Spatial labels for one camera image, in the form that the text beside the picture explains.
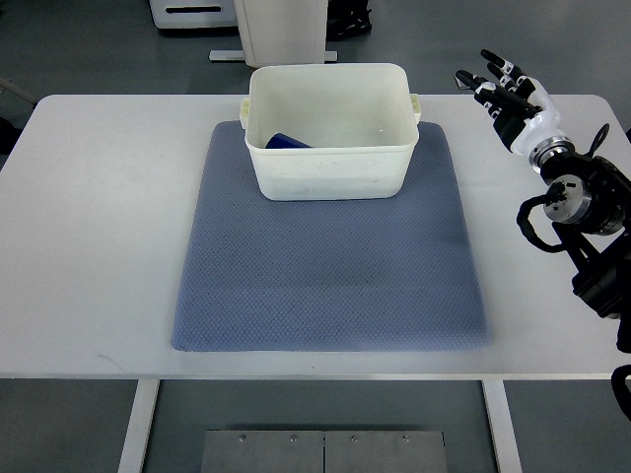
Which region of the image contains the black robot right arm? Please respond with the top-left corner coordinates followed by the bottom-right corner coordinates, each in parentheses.
top-left (517, 124), bottom-right (630, 354)

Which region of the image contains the white pillar with base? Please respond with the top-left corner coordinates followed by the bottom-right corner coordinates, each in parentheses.
top-left (209, 0), bottom-right (338, 68)

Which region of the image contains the person in white shirt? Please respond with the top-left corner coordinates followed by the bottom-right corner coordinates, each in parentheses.
top-left (326, 0), bottom-right (372, 41)

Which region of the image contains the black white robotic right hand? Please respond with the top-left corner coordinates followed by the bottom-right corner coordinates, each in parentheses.
top-left (455, 49), bottom-right (567, 157)

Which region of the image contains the blue textured mat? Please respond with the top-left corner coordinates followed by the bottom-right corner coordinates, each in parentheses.
top-left (172, 121), bottom-right (491, 352)

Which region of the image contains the right white table leg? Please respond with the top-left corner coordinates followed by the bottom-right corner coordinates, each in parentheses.
top-left (482, 380), bottom-right (523, 473)

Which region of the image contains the blue mug white inside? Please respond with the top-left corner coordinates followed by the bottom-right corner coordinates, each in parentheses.
top-left (265, 132), bottom-right (310, 150)

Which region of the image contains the white cabinet with slot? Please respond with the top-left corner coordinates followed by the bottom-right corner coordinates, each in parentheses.
top-left (149, 0), bottom-right (238, 30)

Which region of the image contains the white plastic storage box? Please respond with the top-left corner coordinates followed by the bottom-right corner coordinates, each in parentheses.
top-left (240, 63), bottom-right (421, 201)

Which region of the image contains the left white table leg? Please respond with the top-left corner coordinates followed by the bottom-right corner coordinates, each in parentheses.
top-left (117, 379), bottom-right (160, 473)

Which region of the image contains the white table leg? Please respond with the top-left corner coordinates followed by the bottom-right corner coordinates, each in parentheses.
top-left (482, 380), bottom-right (523, 473)
top-left (117, 379), bottom-right (160, 473)

